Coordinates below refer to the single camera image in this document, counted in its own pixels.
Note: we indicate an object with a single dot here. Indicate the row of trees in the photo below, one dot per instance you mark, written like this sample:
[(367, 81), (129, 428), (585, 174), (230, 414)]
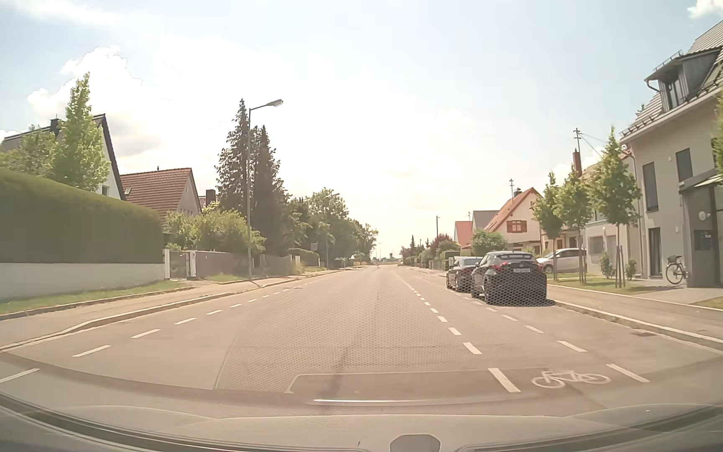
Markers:
[(336, 229)]

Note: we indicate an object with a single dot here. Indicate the grey asphalt road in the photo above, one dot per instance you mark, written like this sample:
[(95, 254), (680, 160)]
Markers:
[(349, 314)]

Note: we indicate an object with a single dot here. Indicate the tall dark conifer trees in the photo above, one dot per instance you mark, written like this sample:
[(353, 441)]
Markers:
[(261, 188)]

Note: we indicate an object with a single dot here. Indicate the dark grey parked car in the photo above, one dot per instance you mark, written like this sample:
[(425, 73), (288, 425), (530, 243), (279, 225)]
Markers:
[(460, 274)]

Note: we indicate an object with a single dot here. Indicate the round green tree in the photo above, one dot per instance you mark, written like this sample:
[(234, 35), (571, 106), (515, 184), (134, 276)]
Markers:
[(488, 242)]

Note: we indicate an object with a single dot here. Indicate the grey fence with white posts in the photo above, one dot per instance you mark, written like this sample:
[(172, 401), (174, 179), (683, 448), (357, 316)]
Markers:
[(229, 263)]

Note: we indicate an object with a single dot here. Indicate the green bushes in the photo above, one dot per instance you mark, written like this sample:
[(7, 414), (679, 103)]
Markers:
[(214, 231)]

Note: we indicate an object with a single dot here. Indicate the cream house orange roof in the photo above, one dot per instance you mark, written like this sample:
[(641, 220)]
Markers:
[(517, 223)]

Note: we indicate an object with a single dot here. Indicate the black parked car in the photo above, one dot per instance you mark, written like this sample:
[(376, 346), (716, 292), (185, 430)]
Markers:
[(509, 276)]

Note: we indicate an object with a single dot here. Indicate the house with red tiled roof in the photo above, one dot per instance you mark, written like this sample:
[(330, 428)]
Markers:
[(164, 190)]

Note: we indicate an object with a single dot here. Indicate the car's own bonnet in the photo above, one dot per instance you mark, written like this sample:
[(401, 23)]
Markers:
[(361, 430)]

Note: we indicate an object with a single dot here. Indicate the silver parked car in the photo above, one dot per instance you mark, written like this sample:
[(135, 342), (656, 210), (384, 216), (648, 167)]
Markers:
[(563, 260)]

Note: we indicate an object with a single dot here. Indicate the road markings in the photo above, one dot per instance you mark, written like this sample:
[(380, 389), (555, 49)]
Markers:
[(503, 380)]

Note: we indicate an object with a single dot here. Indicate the utility pole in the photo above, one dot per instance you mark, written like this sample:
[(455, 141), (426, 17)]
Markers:
[(577, 150)]

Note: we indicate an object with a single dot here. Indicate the white low building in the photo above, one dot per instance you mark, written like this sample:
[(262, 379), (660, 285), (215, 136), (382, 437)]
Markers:
[(606, 242)]

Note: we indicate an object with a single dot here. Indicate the white house dark roof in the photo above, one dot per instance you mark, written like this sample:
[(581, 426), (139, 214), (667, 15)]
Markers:
[(107, 157)]

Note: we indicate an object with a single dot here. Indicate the grey pavement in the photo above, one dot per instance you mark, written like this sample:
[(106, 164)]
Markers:
[(669, 314), (85, 311)]

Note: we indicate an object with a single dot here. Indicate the light green birch tree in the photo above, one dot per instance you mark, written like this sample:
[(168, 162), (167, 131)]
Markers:
[(80, 141)]

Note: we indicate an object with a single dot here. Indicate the tall trimmed green hedge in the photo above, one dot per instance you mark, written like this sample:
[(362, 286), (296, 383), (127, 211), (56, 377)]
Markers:
[(54, 216)]

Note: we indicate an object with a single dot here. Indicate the parked bicycle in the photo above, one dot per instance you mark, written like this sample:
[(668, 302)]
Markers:
[(675, 270)]

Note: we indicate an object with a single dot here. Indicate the modern grey house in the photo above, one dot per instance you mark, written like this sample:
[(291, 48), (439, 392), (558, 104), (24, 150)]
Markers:
[(675, 176)]

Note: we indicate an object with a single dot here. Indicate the tall lamp post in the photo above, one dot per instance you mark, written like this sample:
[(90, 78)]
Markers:
[(249, 188)]

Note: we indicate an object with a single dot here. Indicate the low white wall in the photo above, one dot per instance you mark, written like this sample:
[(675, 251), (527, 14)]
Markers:
[(54, 279)]

